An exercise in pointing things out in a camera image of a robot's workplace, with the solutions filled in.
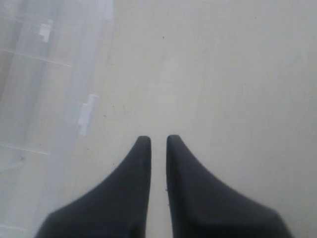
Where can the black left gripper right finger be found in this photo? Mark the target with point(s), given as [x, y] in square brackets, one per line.
[202, 206]

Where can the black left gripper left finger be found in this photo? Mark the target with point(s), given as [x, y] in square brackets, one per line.
[115, 208]

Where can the clear wide drawer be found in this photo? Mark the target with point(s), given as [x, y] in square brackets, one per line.
[37, 98]
[42, 29]

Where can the clear middle wide drawer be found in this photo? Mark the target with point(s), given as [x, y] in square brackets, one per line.
[42, 29]

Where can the clear bottom wide drawer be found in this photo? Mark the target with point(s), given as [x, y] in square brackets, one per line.
[37, 98]

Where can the white plastic drawer cabinet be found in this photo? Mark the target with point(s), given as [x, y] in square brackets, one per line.
[97, 20]

